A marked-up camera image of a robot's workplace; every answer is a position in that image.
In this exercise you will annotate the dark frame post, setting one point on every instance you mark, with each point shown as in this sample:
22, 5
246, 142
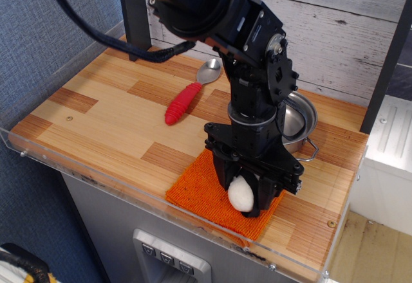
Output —
390, 62
136, 23

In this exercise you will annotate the orange knitted cloth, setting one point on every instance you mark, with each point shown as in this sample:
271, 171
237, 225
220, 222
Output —
198, 191

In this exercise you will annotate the white appliance at right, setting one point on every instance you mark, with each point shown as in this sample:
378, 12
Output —
382, 189

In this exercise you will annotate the white egg with black band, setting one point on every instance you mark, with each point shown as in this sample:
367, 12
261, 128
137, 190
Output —
241, 195

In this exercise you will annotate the grey cabinet with button panel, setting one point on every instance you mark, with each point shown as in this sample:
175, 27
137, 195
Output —
137, 242

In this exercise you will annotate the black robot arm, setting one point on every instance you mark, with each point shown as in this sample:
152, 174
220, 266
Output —
251, 42

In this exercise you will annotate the dark left frame post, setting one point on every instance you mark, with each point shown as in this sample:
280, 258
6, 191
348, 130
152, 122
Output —
136, 23

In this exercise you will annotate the small steel pot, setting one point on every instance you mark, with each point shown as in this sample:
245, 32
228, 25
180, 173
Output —
300, 122

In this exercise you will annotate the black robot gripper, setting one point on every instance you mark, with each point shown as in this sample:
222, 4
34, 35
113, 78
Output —
258, 149

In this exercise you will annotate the spoon with red handle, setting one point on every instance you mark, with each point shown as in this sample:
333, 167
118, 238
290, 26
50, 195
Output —
208, 72

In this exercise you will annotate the black and yellow object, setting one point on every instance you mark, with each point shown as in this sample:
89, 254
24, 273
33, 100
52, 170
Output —
19, 265

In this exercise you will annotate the dark right frame post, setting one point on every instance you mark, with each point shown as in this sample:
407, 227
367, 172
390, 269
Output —
390, 62

